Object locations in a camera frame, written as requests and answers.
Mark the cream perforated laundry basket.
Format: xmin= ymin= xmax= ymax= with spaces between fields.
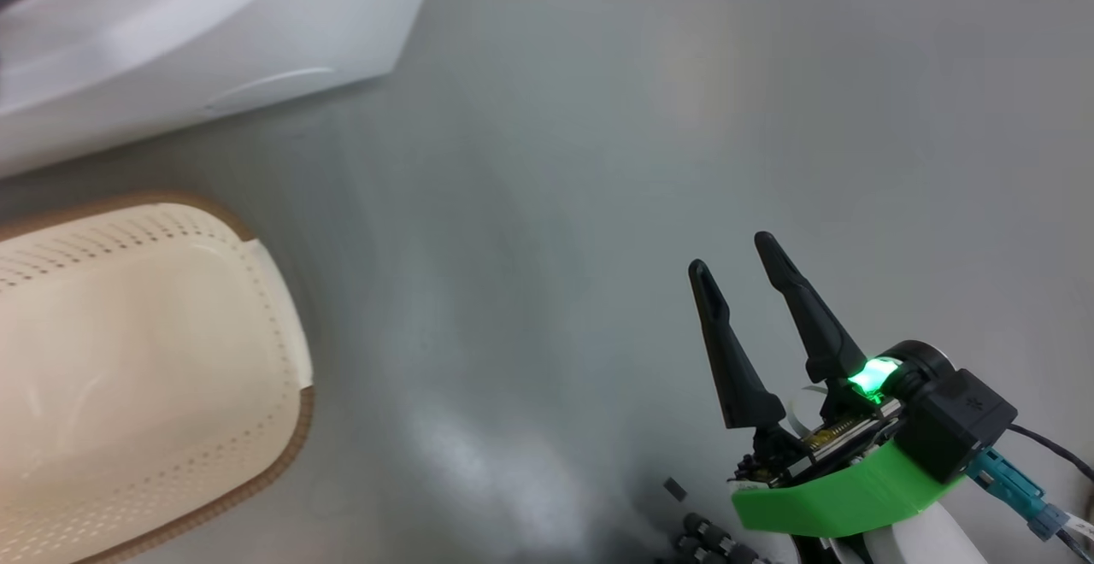
xmin=0 ymin=191 xmax=315 ymax=564

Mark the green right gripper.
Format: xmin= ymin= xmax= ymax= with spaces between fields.
xmin=687 ymin=231 xmax=968 ymax=540

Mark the round drain filter cover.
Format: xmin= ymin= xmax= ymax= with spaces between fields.
xmin=203 ymin=67 xmax=336 ymax=114

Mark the white front-load washing machine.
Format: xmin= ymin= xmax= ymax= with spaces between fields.
xmin=0 ymin=0 xmax=444 ymax=179

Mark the teal cable connector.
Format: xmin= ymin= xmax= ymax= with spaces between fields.
xmin=966 ymin=448 xmax=1071 ymax=542

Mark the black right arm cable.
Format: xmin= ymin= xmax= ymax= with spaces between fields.
xmin=1007 ymin=423 xmax=1094 ymax=564

